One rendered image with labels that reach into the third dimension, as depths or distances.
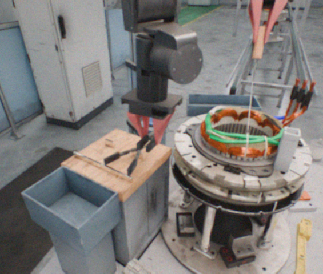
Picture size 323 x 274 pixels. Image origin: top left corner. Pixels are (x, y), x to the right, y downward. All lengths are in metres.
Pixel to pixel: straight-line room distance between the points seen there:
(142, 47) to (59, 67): 2.33
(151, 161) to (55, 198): 0.24
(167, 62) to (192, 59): 0.04
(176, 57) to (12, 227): 1.84
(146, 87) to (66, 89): 2.37
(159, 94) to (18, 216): 1.79
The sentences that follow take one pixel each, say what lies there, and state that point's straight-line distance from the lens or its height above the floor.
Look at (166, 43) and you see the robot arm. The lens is 0.38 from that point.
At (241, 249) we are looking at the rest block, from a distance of 0.75.
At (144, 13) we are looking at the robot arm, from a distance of 0.41.
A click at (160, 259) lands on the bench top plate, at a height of 0.78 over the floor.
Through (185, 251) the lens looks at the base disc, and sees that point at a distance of 0.76.
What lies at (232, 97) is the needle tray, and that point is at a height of 1.05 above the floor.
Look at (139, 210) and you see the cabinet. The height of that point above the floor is 0.95.
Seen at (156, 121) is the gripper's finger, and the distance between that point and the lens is 0.45.
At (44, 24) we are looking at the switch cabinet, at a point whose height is 1.07.
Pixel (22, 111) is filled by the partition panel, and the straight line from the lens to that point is 3.09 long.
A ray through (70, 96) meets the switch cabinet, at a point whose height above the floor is 0.40.
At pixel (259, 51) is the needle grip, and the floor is 1.31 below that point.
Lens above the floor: 1.44
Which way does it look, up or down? 33 degrees down
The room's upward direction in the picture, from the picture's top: straight up
